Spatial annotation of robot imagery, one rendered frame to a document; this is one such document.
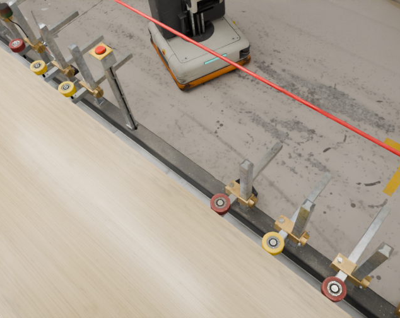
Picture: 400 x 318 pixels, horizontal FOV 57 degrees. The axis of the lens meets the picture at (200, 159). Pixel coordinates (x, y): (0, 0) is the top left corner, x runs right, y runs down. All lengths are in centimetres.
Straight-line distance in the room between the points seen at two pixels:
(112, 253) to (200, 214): 36
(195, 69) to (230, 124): 49
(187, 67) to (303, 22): 124
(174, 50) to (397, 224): 194
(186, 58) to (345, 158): 134
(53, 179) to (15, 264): 37
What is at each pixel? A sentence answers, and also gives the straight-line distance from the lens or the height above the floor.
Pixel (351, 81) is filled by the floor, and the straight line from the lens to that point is 312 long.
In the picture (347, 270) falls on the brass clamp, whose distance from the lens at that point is 147.
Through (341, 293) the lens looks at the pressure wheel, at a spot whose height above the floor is 91.
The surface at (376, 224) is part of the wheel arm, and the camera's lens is 157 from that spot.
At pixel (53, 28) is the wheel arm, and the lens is 244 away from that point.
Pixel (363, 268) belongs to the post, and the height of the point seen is 97.
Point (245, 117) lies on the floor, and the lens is 279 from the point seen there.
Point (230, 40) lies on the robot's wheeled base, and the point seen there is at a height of 28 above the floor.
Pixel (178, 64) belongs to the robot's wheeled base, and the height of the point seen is 28.
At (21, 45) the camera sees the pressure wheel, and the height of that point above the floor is 91.
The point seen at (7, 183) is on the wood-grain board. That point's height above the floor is 90.
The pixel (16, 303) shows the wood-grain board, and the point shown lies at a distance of 156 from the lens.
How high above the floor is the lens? 223
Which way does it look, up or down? 59 degrees down
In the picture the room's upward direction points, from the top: 10 degrees counter-clockwise
